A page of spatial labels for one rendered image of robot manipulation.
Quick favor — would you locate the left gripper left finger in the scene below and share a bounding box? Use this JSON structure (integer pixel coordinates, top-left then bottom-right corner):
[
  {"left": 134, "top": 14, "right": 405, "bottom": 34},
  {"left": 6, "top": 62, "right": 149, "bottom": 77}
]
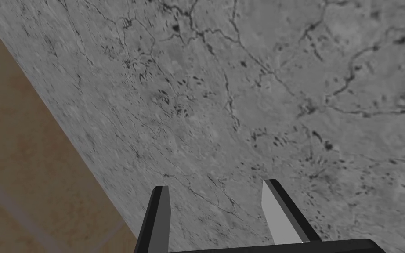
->
[{"left": 134, "top": 185, "right": 172, "bottom": 253}]

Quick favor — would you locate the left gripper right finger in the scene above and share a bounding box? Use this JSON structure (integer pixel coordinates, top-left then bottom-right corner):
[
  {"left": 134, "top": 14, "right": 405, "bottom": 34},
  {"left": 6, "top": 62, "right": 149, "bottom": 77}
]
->
[{"left": 261, "top": 179, "right": 323, "bottom": 246}]

